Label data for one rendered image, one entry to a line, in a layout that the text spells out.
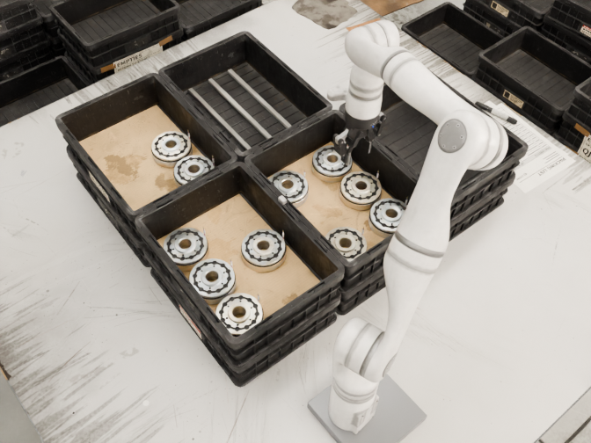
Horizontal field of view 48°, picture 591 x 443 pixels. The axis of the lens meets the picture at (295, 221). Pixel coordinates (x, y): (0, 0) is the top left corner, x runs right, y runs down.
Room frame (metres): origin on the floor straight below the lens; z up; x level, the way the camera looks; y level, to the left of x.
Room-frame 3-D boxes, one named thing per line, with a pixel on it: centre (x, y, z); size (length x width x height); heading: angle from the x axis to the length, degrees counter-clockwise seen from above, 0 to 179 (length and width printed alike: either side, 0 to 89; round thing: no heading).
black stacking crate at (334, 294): (0.83, 0.13, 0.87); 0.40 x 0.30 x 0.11; 40
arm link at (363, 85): (1.05, -0.14, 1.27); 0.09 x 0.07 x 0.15; 119
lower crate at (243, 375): (0.83, 0.13, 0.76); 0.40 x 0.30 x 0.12; 40
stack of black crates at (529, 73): (2.01, -0.92, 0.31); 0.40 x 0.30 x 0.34; 41
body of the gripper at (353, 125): (1.05, -0.13, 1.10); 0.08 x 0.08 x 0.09
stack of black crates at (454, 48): (2.31, -0.66, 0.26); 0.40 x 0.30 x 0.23; 41
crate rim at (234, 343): (0.83, 0.13, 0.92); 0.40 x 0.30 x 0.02; 40
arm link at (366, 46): (1.01, -0.14, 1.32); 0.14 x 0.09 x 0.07; 29
